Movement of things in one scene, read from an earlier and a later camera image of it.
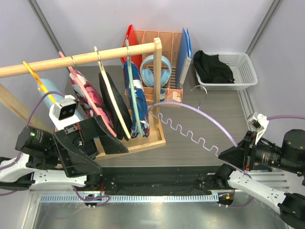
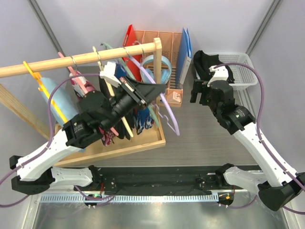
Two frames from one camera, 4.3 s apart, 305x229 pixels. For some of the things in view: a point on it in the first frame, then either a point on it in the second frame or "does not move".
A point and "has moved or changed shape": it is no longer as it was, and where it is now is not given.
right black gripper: x=241 y=156 to x=199 y=86
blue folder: x=185 y=56 does not move
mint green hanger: x=133 y=91 to x=143 y=119
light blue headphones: x=147 y=74 does not move
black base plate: x=158 y=180 does not move
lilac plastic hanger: x=190 y=133 to x=176 y=129
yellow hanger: x=42 y=85 does not move
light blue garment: x=53 y=86 does not move
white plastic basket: x=244 y=74 does not move
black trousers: x=210 y=69 does not move
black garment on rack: x=120 y=116 does not move
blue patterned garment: x=141 y=99 has moved or changed shape
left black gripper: x=81 y=137 to x=147 y=91
